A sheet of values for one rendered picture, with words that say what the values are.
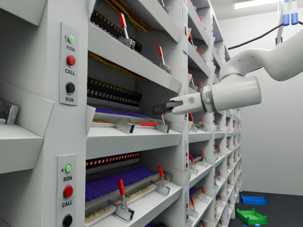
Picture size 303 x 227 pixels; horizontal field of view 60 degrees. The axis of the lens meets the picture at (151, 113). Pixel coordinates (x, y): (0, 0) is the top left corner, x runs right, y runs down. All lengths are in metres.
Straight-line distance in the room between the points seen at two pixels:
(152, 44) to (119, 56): 0.53
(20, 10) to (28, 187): 0.24
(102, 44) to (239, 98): 0.43
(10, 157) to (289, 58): 0.61
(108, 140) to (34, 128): 0.18
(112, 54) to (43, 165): 0.29
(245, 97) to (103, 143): 0.44
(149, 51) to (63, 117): 0.74
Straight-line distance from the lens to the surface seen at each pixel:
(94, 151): 0.50
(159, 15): 0.88
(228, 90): 0.79
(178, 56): 1.06
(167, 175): 1.02
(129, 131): 0.61
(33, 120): 0.40
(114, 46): 0.57
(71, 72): 0.43
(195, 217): 1.33
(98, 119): 0.60
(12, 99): 0.43
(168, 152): 1.03
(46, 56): 0.40
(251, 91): 0.78
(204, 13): 1.87
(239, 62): 0.84
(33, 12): 0.42
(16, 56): 0.44
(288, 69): 0.72
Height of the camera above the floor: 0.96
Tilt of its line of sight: 4 degrees up
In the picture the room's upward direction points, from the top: straight up
